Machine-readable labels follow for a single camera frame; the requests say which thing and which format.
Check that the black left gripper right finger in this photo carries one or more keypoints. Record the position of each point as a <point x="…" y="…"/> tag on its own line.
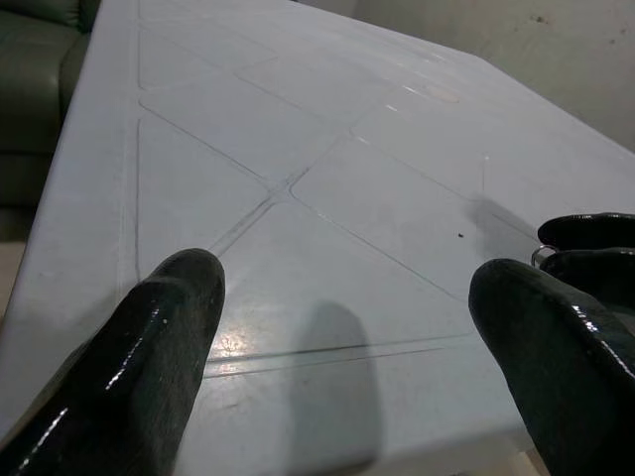
<point x="560" y="377"/>

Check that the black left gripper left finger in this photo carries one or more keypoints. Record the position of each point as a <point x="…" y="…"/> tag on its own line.
<point x="124" y="367"/>

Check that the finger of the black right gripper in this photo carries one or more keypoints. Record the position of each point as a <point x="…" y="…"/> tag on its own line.
<point x="590" y="229"/>
<point x="600" y="273"/>

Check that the green leather sofa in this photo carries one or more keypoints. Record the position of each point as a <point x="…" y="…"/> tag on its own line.
<point x="30" y="99"/>

